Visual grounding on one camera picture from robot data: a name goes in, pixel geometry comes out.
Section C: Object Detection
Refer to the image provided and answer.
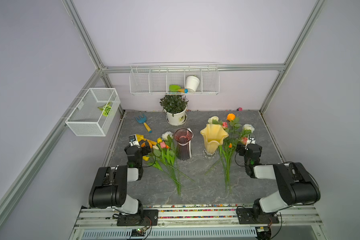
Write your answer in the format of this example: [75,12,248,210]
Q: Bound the cream tulip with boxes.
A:
[151,142,183,196]

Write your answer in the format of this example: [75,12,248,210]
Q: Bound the white rose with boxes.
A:
[232,123,255,158]

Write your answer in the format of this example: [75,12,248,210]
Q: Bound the orange rose short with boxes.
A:
[219,142,234,193]

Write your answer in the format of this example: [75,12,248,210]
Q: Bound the yellow tulip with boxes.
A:
[143,138,194,181]

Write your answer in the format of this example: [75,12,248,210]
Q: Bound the orange rose tall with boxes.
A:
[227,113,237,167]

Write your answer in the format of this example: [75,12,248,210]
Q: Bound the cream rose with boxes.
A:
[208,116,222,125]

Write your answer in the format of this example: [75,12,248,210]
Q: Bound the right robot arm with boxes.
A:
[236,144,321,215]

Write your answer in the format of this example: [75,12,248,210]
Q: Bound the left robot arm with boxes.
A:
[89,140,151,215]

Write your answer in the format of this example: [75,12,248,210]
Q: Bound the pink rose lying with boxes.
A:
[205,135,252,179]

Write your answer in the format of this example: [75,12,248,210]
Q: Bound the yellow toy shovel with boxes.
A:
[136,135,157,146]

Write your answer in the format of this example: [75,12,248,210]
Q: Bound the pink tulip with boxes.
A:
[160,142,181,195]

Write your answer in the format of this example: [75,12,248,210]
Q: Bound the blue toy rake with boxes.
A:
[135,114,153,133]

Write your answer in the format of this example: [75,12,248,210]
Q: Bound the yellow wavy glass vase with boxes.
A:
[200,124,229,159]

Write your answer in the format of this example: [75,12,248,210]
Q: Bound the dark red glass vase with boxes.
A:
[174,128,194,161]

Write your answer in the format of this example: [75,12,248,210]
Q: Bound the potted green plant white pot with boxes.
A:
[160,95,188,126]

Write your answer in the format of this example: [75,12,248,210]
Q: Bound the green toy trowel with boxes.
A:
[169,85,188,94]

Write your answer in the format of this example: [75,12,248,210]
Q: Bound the white empty flower pot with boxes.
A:
[186,76,200,93]

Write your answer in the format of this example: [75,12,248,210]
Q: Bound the green coiled wire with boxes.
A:
[97,102,113,118]

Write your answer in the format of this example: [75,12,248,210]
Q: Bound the white wire side basket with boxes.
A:
[65,88,121,137]

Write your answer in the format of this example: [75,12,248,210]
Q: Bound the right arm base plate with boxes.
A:
[236,206,280,226]

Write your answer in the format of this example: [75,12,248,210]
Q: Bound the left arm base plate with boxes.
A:
[113,210,159,227]

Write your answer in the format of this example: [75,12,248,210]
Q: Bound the white wire wall shelf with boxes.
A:
[129,64,220,95]

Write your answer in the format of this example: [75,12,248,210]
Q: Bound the aluminium rail frame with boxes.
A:
[69,204,330,240]

